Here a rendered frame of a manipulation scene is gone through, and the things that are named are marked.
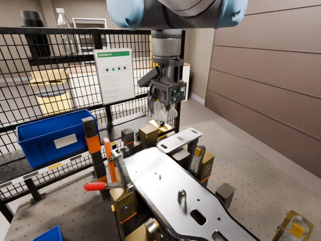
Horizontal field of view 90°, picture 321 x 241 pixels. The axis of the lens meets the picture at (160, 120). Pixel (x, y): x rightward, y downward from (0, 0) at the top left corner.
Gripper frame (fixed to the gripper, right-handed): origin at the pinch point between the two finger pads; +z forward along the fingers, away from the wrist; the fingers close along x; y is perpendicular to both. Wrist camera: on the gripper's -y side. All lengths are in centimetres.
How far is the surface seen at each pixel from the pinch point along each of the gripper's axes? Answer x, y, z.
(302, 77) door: 224, -11, 20
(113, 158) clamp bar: -17.5, 0.6, 6.5
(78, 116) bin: -16, -52, 15
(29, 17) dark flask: -23, -62, -31
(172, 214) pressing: -6.1, 14.6, 26.7
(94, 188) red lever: -24.4, 1.0, 13.6
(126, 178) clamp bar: -15.0, 1.7, 15.3
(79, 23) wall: 160, -700, -58
